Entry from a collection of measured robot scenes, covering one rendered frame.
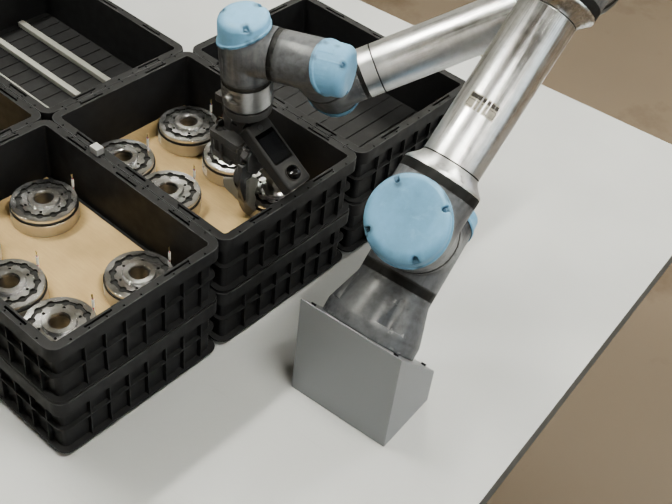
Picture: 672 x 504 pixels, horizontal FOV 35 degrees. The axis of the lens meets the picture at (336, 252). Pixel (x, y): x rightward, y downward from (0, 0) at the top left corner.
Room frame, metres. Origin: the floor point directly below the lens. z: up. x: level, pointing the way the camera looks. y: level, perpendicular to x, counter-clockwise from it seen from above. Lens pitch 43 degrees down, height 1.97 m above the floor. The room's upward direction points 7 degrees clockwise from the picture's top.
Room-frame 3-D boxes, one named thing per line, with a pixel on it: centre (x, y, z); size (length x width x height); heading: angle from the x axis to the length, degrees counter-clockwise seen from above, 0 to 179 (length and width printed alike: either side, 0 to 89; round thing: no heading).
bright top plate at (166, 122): (1.46, 0.28, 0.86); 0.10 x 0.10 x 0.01
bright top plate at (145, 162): (1.35, 0.36, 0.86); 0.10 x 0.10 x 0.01
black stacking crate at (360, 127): (1.59, 0.05, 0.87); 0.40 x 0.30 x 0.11; 54
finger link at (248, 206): (1.28, 0.16, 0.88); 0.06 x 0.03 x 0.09; 54
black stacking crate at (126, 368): (1.10, 0.41, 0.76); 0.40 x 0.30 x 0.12; 54
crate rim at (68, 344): (1.10, 0.41, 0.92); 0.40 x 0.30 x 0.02; 54
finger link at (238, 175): (1.27, 0.15, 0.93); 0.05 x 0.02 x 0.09; 144
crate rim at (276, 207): (1.35, 0.23, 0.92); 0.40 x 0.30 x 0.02; 54
